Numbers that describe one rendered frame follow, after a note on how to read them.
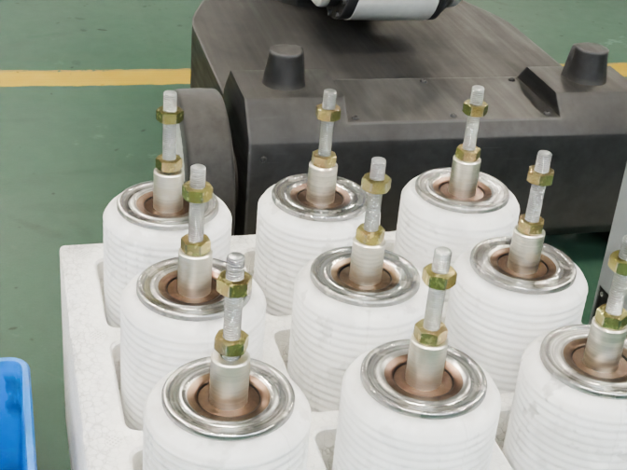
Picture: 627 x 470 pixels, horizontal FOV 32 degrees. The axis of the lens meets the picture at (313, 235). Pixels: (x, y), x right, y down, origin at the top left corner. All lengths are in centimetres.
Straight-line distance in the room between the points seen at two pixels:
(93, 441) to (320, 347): 16
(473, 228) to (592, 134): 42
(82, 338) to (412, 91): 58
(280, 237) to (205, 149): 31
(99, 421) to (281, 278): 19
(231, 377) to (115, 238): 23
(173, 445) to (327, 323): 17
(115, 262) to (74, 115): 82
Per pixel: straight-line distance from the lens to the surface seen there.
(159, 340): 71
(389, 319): 73
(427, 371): 65
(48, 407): 105
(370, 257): 74
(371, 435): 65
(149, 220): 81
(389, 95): 124
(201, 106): 115
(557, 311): 78
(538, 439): 71
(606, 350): 70
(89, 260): 91
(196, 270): 71
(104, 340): 81
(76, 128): 158
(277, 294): 86
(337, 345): 74
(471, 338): 79
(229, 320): 60
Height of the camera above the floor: 64
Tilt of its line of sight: 29 degrees down
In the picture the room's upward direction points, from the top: 5 degrees clockwise
